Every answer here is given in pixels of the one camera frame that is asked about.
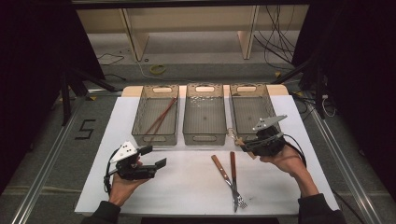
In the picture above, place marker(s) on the black curtain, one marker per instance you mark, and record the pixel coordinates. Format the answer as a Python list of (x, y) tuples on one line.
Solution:
[(31, 62), (358, 62)]

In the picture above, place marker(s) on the long aluminium rail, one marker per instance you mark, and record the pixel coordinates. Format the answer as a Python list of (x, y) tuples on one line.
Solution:
[(341, 161), (49, 161)]

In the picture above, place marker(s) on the black metal stand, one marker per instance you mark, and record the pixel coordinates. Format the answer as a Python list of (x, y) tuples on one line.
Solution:
[(320, 93), (65, 99)]

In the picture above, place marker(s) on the pale wooden desk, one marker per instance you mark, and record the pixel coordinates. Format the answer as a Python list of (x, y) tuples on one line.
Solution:
[(186, 18)]

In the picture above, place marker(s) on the pale wooden table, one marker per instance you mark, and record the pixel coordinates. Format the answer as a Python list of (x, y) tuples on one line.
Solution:
[(130, 91)]

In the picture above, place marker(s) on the person's right hand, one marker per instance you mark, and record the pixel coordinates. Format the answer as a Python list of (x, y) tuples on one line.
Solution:
[(289, 161)]

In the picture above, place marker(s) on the short aluminium rail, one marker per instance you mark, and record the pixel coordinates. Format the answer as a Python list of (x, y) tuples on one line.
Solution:
[(102, 91)]

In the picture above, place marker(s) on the clear grey plastic bin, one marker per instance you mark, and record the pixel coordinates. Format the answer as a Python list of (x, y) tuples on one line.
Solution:
[(249, 109), (205, 118), (149, 115)]

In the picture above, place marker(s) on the person's left hand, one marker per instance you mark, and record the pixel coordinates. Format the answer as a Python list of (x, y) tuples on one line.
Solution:
[(121, 189)]

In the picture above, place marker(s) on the yellow tape roll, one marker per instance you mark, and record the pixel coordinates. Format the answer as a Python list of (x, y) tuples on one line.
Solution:
[(150, 69)]

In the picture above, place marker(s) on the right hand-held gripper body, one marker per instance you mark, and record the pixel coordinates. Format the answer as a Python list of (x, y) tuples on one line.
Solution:
[(269, 143)]

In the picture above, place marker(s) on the white table board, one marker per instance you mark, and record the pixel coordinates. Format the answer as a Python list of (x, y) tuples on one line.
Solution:
[(193, 193)]

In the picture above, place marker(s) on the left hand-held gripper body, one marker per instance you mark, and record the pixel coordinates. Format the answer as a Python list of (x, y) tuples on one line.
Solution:
[(130, 169)]

